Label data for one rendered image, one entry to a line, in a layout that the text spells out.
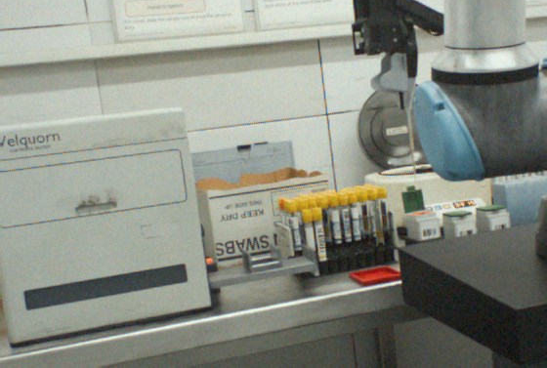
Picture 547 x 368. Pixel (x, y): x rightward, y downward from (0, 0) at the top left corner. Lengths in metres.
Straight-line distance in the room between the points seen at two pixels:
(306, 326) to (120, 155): 0.37
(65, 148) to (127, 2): 0.71
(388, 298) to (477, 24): 0.48
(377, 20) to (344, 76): 0.61
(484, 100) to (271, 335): 0.51
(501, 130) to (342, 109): 1.01
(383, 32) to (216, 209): 0.45
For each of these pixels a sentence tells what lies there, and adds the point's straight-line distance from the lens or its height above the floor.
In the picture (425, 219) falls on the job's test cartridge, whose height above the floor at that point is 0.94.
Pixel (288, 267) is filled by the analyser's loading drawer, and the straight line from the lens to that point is 1.10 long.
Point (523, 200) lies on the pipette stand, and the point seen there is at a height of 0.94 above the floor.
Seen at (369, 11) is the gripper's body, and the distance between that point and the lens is 1.20.
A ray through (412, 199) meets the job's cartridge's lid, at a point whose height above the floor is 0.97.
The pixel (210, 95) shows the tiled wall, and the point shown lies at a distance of 1.70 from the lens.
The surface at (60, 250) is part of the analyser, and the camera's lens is 1.05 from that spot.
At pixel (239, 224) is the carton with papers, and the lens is 1.36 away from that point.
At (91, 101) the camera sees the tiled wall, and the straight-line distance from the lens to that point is 1.68.
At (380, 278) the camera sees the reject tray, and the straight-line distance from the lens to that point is 1.10.
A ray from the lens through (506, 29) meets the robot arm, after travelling 0.79.
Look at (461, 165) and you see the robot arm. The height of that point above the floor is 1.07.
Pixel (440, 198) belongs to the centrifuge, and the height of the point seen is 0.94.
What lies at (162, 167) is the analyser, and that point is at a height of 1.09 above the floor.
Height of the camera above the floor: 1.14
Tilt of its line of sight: 6 degrees down
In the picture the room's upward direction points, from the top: 7 degrees counter-clockwise
